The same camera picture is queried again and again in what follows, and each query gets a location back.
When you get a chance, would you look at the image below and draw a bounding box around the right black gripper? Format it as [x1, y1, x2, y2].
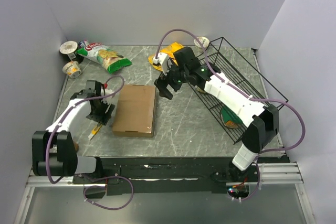
[154, 58, 189, 100]

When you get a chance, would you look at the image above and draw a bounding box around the brown cardboard express box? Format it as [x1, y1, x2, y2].
[112, 84, 156, 137]

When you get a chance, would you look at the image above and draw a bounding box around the yellow utility knife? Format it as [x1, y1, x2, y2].
[88, 123, 102, 140]

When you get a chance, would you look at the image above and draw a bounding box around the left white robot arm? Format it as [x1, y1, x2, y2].
[32, 80, 116, 184]

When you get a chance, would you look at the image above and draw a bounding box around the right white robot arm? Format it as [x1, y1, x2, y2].
[153, 47, 279, 182]

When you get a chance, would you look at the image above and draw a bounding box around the yellow chips bag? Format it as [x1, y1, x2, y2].
[148, 42, 184, 71]

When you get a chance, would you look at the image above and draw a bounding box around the brown can at edge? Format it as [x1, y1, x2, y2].
[73, 141, 79, 152]

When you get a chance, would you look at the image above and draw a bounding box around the yogurt cup yellow label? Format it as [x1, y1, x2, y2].
[62, 61, 82, 79]

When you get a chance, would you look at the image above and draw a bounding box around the green white chips bag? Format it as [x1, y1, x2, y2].
[76, 42, 132, 74]

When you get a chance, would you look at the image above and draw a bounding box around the yogurt cup at back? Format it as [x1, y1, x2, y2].
[194, 36, 210, 54]

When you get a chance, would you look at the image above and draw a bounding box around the blue white cup behind bag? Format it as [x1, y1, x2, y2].
[78, 40, 90, 49]

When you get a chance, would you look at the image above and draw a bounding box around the yogurt cup upright corner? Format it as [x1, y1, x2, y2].
[59, 41, 78, 61]

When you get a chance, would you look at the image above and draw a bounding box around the green snack pack in basket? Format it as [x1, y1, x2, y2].
[220, 105, 243, 129]

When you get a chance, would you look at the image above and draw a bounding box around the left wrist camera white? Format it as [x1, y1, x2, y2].
[101, 83, 116, 105]

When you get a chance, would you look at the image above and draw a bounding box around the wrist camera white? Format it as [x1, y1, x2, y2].
[153, 52, 173, 76]
[101, 83, 116, 105]

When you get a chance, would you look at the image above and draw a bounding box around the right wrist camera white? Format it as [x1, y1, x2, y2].
[153, 52, 173, 76]

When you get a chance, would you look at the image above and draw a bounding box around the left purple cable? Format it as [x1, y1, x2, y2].
[45, 74, 125, 185]

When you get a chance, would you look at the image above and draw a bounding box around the purple cable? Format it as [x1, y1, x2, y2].
[156, 28, 307, 201]
[45, 74, 125, 185]

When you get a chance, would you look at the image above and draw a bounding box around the black wire basket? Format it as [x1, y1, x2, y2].
[186, 36, 289, 145]

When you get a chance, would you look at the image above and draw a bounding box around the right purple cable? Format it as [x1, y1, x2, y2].
[156, 28, 307, 201]

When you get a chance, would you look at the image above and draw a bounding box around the aluminium rail frame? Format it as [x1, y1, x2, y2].
[26, 163, 303, 188]

